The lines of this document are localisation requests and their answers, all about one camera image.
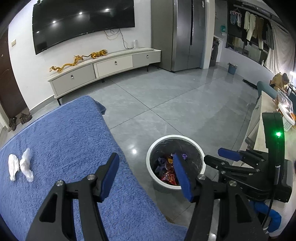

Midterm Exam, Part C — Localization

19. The black wall television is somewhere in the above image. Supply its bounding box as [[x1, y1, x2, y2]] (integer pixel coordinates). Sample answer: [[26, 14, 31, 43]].
[[32, 0, 135, 54]]

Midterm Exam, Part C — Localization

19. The dark brown entrance door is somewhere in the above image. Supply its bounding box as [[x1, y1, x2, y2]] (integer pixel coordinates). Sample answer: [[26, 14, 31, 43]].
[[0, 29, 27, 118]]

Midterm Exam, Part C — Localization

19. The purple snack bag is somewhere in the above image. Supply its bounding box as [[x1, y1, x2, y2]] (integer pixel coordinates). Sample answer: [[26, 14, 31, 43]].
[[152, 154, 175, 177]]

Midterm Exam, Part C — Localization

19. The small blue waste bin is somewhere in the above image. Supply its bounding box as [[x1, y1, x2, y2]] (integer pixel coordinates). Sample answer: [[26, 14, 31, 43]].
[[228, 63, 238, 75]]

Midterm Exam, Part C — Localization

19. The pair of brown shoes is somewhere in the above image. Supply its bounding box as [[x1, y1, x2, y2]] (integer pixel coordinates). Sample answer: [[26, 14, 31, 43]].
[[9, 116, 17, 131]]

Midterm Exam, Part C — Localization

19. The clear plastic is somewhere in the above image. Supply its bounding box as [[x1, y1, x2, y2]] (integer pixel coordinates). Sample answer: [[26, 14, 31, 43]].
[[20, 148, 34, 182]]

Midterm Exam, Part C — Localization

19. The grey steel refrigerator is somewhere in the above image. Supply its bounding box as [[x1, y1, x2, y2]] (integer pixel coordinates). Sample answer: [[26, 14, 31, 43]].
[[151, 0, 206, 72]]

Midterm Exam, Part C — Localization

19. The white round trash bin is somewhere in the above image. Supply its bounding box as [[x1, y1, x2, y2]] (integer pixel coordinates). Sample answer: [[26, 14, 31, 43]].
[[146, 135, 206, 191]]

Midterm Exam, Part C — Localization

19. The blue sleeved right forearm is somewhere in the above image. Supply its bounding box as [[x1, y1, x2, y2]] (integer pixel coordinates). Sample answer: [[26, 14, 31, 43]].
[[249, 200, 283, 237]]

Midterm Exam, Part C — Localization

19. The brown orange snack bag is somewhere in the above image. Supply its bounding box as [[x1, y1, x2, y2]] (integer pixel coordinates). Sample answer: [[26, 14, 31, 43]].
[[161, 158, 179, 186]]

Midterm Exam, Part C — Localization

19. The white low tv cabinet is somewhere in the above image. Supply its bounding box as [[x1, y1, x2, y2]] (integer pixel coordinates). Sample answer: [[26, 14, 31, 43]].
[[48, 48, 161, 101]]

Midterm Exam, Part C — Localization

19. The white tissue wad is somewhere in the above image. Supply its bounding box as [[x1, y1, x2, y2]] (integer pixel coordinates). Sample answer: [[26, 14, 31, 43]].
[[8, 154, 20, 181]]

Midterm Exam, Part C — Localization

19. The blue fuzzy table cloth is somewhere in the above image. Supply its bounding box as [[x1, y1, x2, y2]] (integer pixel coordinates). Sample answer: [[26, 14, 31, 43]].
[[1, 96, 187, 240]]

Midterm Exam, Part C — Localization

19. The golden dragon ornament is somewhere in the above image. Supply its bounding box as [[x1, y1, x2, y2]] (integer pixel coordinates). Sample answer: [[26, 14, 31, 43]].
[[49, 49, 108, 73]]

